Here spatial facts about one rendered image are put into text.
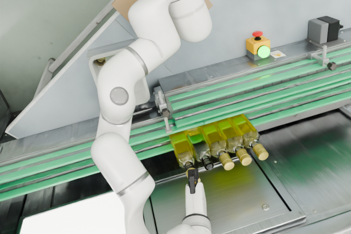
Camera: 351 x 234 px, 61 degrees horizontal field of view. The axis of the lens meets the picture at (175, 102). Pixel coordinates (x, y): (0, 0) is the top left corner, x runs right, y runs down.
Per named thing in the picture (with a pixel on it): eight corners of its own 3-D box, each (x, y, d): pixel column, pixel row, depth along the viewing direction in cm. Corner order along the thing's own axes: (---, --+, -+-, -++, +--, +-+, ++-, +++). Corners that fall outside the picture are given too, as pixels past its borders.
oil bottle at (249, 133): (223, 118, 118) (246, 152, 100) (222, 107, 115) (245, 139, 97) (236, 114, 118) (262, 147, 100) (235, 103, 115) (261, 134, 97)
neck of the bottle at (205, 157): (200, 162, 97) (205, 171, 93) (199, 155, 96) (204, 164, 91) (209, 159, 97) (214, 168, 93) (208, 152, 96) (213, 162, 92)
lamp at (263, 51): (257, 57, 114) (260, 60, 112) (256, 46, 112) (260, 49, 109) (267, 54, 115) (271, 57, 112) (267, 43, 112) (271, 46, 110)
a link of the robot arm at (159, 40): (136, 71, 79) (104, 17, 71) (199, 24, 86) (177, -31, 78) (153, 78, 72) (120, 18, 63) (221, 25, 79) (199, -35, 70)
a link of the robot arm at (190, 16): (175, 35, 91) (189, 52, 78) (156, -5, 85) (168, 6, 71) (202, 20, 91) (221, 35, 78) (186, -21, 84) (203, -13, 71)
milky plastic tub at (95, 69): (105, 102, 117) (106, 114, 109) (86, 49, 105) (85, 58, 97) (148, 91, 118) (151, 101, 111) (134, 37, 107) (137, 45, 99)
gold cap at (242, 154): (236, 158, 97) (241, 167, 93) (235, 150, 95) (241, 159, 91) (246, 155, 97) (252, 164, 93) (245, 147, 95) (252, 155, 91)
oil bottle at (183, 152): (167, 135, 115) (180, 172, 97) (164, 123, 113) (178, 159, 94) (181, 130, 116) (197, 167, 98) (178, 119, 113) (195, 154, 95)
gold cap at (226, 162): (219, 162, 96) (224, 172, 92) (218, 154, 94) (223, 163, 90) (229, 160, 96) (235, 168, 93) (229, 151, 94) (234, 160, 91)
